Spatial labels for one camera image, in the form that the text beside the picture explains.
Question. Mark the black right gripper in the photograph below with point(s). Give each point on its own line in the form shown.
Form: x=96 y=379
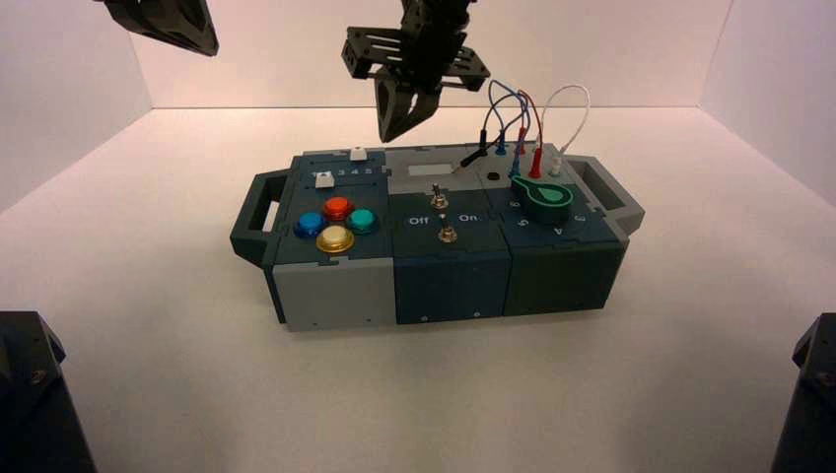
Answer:
x=428 y=59

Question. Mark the teal push button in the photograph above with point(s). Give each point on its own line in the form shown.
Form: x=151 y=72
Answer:
x=362 y=221

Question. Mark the teal and grey task box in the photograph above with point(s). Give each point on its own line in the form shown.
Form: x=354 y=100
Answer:
x=451 y=281

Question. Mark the black right robot arm base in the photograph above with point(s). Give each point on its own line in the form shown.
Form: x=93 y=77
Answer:
x=810 y=411

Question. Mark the blue push button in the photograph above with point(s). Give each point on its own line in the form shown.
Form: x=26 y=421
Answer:
x=309 y=225

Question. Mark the small white slider knob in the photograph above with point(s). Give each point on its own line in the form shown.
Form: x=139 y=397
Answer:
x=356 y=155

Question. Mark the metal toggle switch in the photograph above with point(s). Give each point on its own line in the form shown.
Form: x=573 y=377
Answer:
x=446 y=231
x=437 y=194

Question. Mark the red push button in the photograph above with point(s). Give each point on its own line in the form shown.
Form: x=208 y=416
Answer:
x=338 y=208

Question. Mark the large white slider knob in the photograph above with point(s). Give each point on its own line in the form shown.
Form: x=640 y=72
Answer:
x=324 y=180

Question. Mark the green rotary knob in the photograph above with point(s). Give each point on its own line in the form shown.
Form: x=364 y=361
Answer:
x=543 y=199

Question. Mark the black left robot arm base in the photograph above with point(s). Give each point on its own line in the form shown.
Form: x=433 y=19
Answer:
x=33 y=405

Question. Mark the yellow push button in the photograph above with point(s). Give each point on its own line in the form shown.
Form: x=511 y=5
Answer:
x=336 y=239

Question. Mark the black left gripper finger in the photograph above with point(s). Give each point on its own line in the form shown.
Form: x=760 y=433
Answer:
x=170 y=23

